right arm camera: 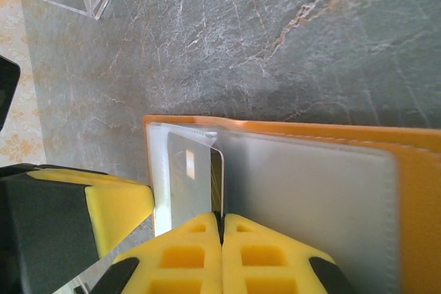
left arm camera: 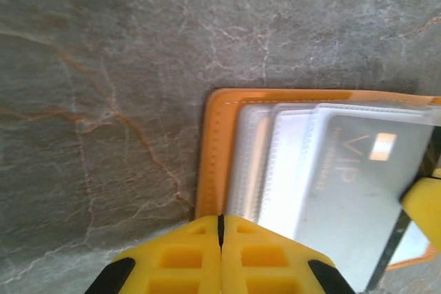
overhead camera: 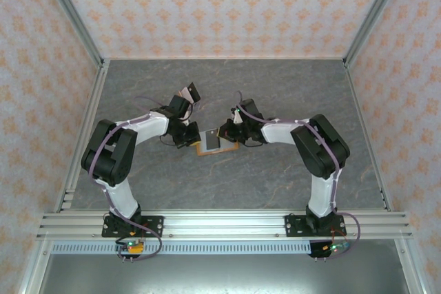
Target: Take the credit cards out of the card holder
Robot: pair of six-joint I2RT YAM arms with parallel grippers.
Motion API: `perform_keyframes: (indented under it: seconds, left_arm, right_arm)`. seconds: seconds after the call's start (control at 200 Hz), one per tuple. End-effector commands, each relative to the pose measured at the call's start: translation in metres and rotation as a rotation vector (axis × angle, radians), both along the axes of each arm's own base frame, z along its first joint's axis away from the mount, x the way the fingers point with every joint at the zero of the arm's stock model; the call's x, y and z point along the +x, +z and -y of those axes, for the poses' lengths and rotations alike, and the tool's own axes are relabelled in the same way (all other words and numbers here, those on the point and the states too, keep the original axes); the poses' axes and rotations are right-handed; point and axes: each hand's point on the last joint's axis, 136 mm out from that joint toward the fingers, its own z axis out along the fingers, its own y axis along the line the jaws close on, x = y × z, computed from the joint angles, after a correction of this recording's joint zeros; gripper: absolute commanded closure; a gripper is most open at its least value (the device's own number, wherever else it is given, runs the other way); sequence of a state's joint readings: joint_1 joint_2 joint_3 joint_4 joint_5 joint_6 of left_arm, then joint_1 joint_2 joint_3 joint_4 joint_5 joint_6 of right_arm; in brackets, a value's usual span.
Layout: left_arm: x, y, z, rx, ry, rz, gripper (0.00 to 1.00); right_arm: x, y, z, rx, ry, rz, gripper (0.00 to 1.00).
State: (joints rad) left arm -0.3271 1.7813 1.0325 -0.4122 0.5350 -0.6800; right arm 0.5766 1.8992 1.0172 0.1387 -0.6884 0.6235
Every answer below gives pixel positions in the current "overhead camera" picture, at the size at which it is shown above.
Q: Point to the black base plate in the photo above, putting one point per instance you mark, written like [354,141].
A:
[293,225]
[155,225]

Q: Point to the aluminium mounting beam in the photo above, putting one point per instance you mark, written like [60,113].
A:
[224,225]

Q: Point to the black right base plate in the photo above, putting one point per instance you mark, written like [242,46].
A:
[293,225]

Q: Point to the controller board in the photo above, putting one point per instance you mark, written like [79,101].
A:
[332,248]
[136,247]

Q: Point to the aluminium frame leg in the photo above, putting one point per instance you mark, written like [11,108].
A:
[34,270]
[410,266]

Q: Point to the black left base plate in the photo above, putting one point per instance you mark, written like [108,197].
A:
[155,225]

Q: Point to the aluminium frame post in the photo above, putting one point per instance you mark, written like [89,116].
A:
[375,11]
[69,8]

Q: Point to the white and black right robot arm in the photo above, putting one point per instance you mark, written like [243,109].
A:
[275,134]

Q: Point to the orange card holder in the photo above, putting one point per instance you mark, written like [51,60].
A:
[225,147]

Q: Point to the right controller board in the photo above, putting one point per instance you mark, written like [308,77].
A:
[332,248]

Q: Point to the dark brown card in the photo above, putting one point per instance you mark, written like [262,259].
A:
[193,91]

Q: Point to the aluminium table side rail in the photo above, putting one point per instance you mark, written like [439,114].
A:
[369,135]
[90,111]

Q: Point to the left controller board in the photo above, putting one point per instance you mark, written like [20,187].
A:
[136,247]

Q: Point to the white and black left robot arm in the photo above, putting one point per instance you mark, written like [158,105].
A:
[151,128]

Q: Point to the dark grey card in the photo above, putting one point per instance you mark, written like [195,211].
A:
[210,142]

